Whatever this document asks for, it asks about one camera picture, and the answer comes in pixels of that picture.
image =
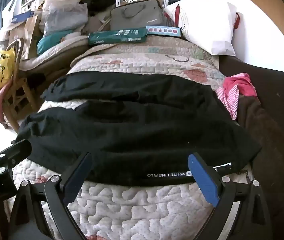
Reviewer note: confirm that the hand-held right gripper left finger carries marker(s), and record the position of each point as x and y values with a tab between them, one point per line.
78	177

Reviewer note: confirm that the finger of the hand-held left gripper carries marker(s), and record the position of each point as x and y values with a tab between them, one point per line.
14	152

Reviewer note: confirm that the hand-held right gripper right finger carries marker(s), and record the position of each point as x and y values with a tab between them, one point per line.
204	180

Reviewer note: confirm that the black pants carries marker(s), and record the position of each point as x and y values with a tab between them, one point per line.
132	130

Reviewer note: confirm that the wooden chair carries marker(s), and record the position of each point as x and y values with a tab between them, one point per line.
19	97

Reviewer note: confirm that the quilted heart print blanket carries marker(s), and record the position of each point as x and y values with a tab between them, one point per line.
132	205

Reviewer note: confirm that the yellow cartoon plastic bag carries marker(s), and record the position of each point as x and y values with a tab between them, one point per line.
3	72

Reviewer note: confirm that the dark brown blanket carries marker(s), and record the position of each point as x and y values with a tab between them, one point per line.
269	130

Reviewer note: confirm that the pink striped cloth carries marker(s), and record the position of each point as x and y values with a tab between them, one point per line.
231	102

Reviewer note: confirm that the pink red garment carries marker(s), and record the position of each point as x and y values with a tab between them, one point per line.
241	85

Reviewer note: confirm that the brown paper bag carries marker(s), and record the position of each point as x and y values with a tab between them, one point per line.
32	35

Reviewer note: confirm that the teal cloth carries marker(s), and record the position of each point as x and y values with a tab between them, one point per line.
49	41

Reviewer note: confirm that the white plastic bag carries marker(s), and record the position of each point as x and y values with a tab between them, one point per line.
8	12

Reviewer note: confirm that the white bagged bundle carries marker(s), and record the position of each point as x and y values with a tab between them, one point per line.
64	15

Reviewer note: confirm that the green flat box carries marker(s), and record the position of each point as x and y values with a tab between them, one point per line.
117	36

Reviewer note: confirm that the light blue box with circles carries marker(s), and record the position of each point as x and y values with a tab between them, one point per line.
163	30

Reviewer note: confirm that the grey laptop bag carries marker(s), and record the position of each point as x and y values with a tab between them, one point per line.
137	15

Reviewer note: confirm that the black clothes pile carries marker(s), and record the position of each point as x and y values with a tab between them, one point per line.
99	0

